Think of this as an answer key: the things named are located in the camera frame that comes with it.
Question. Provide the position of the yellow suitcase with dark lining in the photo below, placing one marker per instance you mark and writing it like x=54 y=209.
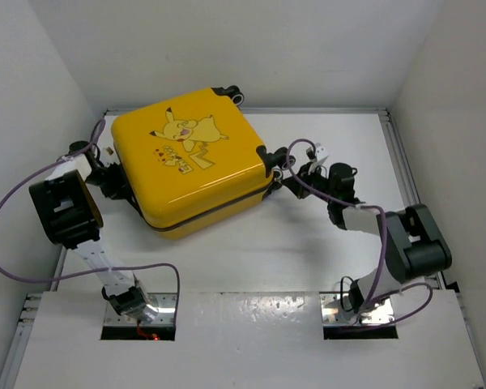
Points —
x=194 y=160

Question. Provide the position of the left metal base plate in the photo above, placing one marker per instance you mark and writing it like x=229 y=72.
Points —
x=159 y=312

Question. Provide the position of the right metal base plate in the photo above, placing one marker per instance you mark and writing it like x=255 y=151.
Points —
x=337 y=312

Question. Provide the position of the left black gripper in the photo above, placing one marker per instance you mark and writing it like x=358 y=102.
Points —
x=119 y=190

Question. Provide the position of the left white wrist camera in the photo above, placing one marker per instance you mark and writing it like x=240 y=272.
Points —
x=317 y=154

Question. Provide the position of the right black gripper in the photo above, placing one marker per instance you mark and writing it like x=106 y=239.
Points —
x=300 y=190

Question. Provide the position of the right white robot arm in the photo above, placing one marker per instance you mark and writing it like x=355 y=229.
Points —
x=348 y=213

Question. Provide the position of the metal base plate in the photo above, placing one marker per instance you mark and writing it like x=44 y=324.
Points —
x=159 y=312
x=337 y=312

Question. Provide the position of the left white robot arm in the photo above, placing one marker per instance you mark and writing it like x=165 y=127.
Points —
x=70 y=217

